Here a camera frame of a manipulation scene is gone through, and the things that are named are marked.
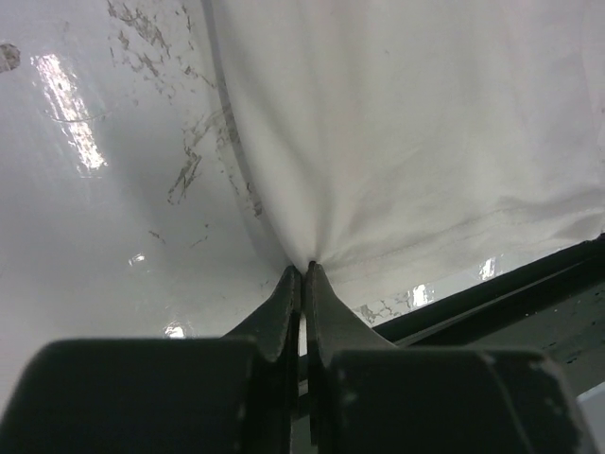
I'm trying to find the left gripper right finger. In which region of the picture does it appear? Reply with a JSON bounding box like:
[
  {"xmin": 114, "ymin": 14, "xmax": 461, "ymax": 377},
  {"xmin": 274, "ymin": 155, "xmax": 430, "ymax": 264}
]
[{"xmin": 303, "ymin": 263, "xmax": 591, "ymax": 453}]

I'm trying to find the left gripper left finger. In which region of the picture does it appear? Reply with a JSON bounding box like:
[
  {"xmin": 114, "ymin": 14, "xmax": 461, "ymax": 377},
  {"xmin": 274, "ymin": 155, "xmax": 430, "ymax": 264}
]
[{"xmin": 1, "ymin": 267, "xmax": 302, "ymax": 453}]

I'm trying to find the white t shirt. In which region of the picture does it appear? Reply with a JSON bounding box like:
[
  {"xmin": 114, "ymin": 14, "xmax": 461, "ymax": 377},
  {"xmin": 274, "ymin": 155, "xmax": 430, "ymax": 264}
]
[{"xmin": 211, "ymin": 1, "xmax": 604, "ymax": 299}]

